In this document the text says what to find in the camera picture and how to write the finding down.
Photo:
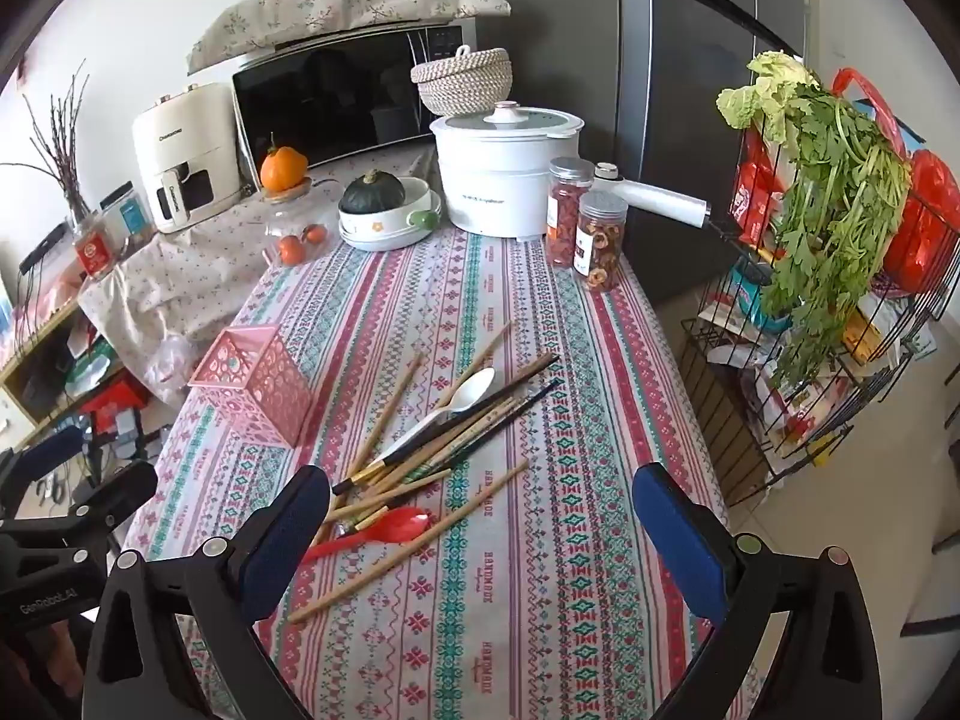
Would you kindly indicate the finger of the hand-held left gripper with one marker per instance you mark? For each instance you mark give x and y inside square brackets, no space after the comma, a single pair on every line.
[120,491]
[41,454]

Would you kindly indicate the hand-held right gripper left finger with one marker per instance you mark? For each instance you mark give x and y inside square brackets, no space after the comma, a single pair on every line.
[285,532]

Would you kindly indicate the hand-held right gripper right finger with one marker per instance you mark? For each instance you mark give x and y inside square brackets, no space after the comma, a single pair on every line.
[675,540]

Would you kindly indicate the red plastic spoon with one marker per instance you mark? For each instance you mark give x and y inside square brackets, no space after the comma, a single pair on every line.
[405,523]

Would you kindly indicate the pile of wooden chopsticks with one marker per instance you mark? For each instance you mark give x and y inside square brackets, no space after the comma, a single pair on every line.
[420,540]

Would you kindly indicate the pink perforated utensil holder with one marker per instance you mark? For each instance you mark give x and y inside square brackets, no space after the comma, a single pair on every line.
[251,382]

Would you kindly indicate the black chopstick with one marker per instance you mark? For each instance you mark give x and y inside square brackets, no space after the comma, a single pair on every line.
[517,379]
[525,405]

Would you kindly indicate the white plastic spoon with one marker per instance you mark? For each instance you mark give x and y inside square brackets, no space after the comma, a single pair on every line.
[472,390]

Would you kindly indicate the wooden shelf unit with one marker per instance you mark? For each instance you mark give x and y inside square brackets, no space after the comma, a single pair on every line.
[30,367]

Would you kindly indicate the clear plastic bag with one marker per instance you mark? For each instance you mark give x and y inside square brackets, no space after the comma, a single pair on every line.
[169,371]

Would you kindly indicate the red green patterned tablecloth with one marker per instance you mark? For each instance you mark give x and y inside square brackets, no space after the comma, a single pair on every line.
[525,540]

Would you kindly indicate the glass vase with red label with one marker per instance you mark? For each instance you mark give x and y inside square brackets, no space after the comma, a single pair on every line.
[91,247]

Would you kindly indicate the small-flowered side table cloth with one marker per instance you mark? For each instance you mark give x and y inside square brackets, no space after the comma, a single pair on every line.
[195,277]

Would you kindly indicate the blue snack packet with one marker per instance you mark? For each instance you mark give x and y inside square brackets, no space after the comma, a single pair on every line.
[757,300]

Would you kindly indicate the small red tomato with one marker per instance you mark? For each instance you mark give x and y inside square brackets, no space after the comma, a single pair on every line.
[290,250]
[316,235]

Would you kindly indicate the dried branches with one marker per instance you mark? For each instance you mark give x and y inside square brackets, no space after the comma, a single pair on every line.
[64,157]

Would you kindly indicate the jar of dried fruit rings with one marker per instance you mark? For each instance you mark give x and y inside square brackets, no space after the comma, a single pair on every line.
[600,247]

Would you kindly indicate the glass jar with wooden lid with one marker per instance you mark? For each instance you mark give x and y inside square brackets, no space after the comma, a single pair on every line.
[289,214]

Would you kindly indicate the white ceramic casserole dish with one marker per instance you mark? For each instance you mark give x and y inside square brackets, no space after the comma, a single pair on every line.
[390,229]

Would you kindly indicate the jar of dried red fruit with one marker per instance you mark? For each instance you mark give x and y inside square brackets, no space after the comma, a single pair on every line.
[566,225]

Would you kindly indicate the cream air fryer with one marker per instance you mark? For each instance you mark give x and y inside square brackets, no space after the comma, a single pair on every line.
[180,150]

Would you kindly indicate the dark green squash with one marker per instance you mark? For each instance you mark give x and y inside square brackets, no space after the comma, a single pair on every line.
[371,195]

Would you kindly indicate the red snack packet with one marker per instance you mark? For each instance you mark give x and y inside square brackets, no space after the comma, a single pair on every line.
[754,187]

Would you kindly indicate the orange fruit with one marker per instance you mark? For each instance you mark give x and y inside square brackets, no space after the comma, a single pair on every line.
[283,169]

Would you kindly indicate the bunch of leafy greens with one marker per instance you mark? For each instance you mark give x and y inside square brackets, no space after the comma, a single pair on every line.
[825,202]

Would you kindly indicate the white electric cooking pot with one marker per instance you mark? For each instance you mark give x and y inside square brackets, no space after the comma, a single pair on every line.
[495,180]

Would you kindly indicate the red plastic bag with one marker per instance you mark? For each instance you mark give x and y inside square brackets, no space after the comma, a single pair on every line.
[930,217]

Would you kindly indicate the grey refrigerator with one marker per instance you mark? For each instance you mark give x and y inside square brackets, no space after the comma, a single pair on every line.
[675,127]

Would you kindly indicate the black microwave oven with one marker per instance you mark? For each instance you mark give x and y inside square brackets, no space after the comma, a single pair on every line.
[322,105]

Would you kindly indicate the woven basket with lid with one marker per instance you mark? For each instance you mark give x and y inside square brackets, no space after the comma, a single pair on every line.
[465,82]

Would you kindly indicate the floral cloth cover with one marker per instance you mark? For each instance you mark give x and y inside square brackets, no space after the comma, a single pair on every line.
[337,7]

